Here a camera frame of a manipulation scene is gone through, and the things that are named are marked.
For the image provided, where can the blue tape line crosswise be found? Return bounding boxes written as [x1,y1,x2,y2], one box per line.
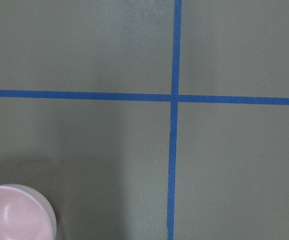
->
[0,89,289,106]

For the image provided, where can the pink bowl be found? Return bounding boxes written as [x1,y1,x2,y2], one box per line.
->
[0,184,57,240]

